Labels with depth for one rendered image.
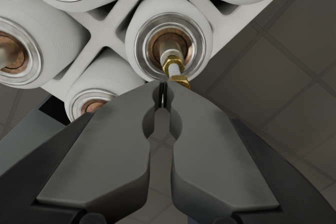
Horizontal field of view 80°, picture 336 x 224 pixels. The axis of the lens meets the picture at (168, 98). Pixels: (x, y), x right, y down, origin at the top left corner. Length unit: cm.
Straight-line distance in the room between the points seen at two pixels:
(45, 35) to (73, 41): 6
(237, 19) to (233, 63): 23
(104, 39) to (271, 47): 38
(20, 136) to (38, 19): 19
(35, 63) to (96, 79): 6
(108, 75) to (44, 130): 18
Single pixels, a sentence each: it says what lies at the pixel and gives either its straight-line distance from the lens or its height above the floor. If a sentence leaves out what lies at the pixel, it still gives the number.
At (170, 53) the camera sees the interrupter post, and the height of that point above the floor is 28.
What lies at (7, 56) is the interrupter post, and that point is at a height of 27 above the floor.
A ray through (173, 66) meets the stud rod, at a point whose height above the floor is 31.
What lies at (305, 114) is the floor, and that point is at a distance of 68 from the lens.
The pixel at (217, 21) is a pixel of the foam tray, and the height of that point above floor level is 18.
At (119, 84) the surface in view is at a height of 24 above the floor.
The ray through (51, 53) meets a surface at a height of 25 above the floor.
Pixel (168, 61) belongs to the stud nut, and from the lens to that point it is 17.
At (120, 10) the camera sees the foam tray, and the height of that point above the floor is 18.
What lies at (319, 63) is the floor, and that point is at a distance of 61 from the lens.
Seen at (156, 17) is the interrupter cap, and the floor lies 26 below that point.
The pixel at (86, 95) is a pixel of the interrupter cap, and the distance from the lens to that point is 26.
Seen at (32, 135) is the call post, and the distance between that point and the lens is 39.
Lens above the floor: 46
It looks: 60 degrees down
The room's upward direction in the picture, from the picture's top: 180 degrees clockwise
